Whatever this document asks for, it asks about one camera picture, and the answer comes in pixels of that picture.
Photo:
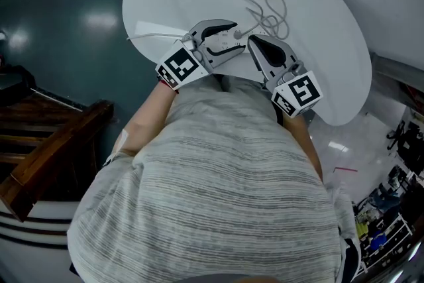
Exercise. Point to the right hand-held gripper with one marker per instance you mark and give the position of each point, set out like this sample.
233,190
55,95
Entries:
299,92

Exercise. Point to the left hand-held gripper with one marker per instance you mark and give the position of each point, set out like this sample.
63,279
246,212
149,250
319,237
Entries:
180,64

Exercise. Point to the white power strip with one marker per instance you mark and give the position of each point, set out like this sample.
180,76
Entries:
228,39

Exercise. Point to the person's right forearm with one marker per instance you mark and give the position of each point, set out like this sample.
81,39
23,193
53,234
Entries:
308,142

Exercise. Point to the person's left forearm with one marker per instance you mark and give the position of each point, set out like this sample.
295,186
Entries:
145,119

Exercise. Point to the person's grey striped shirt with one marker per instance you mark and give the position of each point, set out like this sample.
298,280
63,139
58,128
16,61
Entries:
205,192

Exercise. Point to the black office chair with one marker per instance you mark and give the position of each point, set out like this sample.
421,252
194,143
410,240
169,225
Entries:
409,142

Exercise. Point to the cluttered white storage rack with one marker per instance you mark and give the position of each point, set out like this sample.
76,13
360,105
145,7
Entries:
381,228

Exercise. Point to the black bag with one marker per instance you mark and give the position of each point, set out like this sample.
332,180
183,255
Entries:
16,81

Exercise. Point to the dark wooden staircase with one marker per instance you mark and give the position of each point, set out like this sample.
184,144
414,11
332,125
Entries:
43,155

